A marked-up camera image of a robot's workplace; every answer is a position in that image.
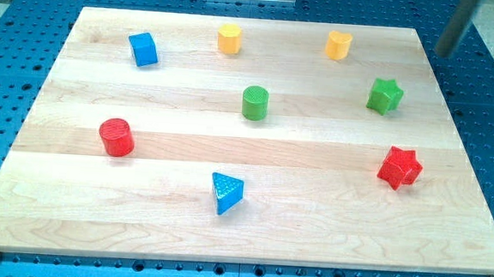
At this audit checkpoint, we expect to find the grey metal pusher rod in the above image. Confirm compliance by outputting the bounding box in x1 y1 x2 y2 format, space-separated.
434 0 481 58

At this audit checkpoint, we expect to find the red star block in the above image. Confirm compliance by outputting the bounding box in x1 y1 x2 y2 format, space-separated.
377 146 423 190

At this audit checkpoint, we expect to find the green star block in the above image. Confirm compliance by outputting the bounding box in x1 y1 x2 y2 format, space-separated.
366 78 404 115

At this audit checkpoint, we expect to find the blue triangle block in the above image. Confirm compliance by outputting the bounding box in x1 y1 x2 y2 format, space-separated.
212 172 244 215

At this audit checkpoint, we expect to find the yellow heart block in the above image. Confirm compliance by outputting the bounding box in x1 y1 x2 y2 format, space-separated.
324 30 353 61

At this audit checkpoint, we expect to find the green cylinder block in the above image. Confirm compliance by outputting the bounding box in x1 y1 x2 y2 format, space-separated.
242 86 269 121

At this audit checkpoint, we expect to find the yellow hexagon block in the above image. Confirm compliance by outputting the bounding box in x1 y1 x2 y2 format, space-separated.
217 24 243 54

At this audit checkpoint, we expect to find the blue cube block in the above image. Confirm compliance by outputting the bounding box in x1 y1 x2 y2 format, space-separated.
129 33 158 67

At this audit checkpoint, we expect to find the wooden board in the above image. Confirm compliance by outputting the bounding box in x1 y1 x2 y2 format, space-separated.
0 7 494 274

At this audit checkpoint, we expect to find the red cylinder block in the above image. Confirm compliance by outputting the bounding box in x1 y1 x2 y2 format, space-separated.
99 117 135 157

